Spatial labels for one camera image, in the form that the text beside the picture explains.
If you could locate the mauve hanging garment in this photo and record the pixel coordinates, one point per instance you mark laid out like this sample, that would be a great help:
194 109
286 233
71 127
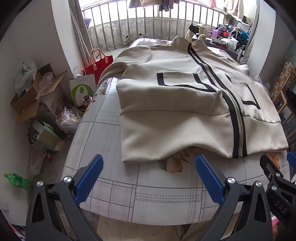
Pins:
174 2

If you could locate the yellow fruit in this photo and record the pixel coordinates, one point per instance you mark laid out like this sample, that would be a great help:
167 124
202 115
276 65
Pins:
202 36

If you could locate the white wall socket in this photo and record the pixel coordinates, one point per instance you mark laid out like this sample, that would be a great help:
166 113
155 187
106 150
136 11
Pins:
4 206

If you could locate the peach cloth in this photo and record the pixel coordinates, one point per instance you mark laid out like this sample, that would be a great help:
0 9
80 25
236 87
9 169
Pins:
173 165

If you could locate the beige hanging puffer jacket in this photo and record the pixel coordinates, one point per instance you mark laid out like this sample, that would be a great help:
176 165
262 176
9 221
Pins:
144 2

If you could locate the wooden chair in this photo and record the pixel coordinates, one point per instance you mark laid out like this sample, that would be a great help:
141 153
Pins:
281 97

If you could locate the dark side table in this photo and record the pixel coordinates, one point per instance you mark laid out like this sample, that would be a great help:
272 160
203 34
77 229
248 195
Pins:
231 54

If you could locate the cream hanging coat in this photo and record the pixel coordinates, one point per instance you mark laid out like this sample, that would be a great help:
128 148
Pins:
234 7

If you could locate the small green cardboard box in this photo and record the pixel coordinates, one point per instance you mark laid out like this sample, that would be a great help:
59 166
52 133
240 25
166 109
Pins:
48 139

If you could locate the steel flask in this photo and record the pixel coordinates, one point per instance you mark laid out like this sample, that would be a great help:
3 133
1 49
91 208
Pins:
87 100

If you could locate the clear plastic bag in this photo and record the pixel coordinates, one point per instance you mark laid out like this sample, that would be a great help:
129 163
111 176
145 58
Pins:
69 120

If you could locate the crumpled clear plastic wrap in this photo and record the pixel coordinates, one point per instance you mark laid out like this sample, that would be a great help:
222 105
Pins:
46 82

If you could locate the open brown cardboard box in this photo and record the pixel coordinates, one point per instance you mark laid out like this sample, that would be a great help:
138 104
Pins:
25 104

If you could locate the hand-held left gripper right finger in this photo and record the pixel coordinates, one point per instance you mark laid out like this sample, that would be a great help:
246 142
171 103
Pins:
209 180

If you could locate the small white plastic bag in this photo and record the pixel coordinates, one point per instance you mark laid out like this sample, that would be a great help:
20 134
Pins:
232 43

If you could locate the dark hanging trousers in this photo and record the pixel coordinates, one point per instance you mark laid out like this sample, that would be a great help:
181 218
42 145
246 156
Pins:
164 4

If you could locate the printed wall cloth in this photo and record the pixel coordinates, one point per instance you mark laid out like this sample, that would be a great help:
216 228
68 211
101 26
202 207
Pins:
283 69

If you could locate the pink hanging garment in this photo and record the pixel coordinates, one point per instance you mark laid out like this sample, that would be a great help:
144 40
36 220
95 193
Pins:
212 2

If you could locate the pink cloth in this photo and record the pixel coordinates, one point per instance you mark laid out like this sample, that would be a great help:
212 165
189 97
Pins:
275 230

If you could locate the metal balcony railing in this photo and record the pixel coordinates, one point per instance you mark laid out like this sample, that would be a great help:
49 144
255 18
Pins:
144 23

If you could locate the green plastic bottle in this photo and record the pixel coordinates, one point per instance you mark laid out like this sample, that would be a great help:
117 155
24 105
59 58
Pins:
18 180

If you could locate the crumpled white floor plastic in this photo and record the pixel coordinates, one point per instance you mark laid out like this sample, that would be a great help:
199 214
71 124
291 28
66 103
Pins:
35 166

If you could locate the blue dotted cloth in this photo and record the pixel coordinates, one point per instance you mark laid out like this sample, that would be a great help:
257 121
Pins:
87 22

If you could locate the pink cup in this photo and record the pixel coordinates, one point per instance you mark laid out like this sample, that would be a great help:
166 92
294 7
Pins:
215 34

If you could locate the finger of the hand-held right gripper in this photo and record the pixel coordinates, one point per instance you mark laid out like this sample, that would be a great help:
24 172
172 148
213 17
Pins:
291 158
266 164

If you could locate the red tote bag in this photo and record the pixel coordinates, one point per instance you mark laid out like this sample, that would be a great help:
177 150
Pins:
99 67

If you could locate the grey curtain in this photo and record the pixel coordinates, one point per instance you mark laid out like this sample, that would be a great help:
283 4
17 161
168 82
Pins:
79 34
252 34

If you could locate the beige zip jacket black trim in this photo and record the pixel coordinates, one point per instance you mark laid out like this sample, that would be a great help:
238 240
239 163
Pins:
173 104

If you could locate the printed appliance box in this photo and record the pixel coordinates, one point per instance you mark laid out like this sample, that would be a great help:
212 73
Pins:
54 102

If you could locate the beige hat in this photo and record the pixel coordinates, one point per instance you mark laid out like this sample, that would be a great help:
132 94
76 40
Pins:
248 20

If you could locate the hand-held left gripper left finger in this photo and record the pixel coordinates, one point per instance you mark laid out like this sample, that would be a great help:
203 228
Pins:
89 178

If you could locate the red can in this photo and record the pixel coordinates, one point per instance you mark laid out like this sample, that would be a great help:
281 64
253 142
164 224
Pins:
47 156

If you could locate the white paper bag green print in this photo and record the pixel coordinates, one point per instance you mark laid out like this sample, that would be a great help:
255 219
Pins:
81 92

